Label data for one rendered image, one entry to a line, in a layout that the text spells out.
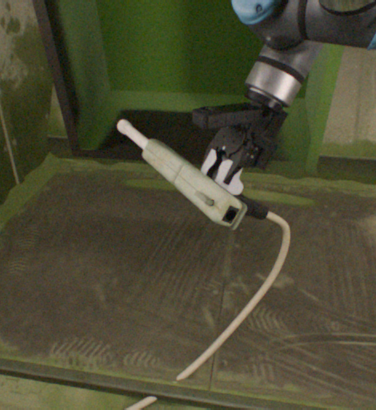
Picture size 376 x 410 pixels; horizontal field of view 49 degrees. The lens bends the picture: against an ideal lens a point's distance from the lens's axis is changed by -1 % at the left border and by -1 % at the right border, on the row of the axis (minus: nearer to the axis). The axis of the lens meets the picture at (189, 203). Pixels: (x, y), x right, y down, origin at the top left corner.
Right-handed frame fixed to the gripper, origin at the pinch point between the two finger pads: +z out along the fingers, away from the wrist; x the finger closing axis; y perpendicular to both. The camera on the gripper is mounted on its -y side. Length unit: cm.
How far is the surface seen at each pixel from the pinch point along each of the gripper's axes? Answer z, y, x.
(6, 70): 7, -19, 117
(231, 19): -38, 15, 43
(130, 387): 50, 12, 4
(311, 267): 14, 67, 17
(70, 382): 57, 2, 13
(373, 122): -42, 106, 53
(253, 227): 15, 64, 44
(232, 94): -22, 30, 47
